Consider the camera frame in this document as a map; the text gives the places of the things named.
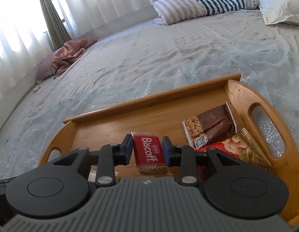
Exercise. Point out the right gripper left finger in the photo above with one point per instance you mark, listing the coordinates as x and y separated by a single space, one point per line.
110 156

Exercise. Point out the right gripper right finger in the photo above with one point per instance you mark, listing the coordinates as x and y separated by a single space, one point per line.
183 157

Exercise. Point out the pale blue snowflake bedspread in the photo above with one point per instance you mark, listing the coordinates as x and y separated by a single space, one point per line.
150 58

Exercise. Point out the striped pillow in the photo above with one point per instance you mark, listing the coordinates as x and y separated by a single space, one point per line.
174 11

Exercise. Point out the red nut snack packet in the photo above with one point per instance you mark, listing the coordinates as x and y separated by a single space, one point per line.
241 146

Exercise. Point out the white pillow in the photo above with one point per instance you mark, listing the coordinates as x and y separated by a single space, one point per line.
280 11

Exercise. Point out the purple pillow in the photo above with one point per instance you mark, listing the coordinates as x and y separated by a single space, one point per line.
48 67

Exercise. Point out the wooden serving tray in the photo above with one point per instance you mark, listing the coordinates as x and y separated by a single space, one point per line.
164 113

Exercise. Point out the small red Biscoff packet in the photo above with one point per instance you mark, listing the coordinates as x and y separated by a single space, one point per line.
148 154

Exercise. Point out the brown peanut bar packet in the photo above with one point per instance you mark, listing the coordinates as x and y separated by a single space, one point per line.
210 126

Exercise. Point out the green drape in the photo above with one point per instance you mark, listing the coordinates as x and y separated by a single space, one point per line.
56 29

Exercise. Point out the small metallic object on bed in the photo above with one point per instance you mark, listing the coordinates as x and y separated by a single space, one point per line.
35 89

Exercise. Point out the pink crumpled blanket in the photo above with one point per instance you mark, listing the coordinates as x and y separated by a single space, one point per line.
69 53

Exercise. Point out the white sheer curtain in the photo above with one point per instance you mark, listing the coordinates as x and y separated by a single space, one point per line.
24 39

